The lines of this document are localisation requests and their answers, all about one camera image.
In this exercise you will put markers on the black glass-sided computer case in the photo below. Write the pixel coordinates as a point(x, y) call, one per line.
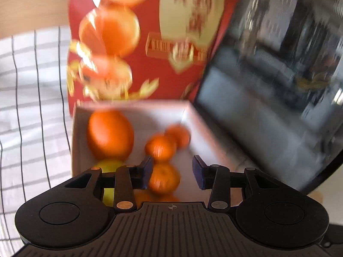
point(268, 99)

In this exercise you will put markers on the large orange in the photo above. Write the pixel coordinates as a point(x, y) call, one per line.
point(111, 135)

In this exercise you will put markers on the orange tangerine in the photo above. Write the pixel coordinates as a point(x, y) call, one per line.
point(164, 178)

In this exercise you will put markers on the pink cardboard box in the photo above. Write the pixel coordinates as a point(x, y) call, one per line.
point(158, 117)

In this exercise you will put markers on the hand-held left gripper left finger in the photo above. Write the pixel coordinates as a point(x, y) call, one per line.
point(148, 171)

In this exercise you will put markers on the green guava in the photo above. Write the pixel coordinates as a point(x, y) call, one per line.
point(109, 166)

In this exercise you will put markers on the small tangerine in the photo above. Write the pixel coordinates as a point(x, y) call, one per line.
point(181, 136)
point(160, 148)

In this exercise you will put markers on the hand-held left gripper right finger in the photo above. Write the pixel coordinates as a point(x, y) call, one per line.
point(198, 172)

